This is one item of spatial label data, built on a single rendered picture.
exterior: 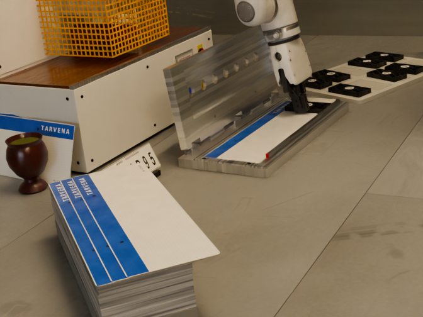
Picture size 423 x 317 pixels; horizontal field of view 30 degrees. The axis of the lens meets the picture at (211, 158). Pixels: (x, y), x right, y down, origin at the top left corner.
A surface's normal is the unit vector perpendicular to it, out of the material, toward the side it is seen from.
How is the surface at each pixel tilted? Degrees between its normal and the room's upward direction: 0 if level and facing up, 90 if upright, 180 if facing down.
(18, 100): 90
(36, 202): 0
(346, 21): 90
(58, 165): 69
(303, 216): 0
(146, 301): 90
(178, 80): 83
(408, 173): 0
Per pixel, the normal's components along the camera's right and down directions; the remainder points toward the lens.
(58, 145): -0.56, -0.01
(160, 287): 0.33, 0.30
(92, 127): 0.86, 0.10
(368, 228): -0.10, -0.93
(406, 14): -0.45, 0.36
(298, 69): 0.81, -0.11
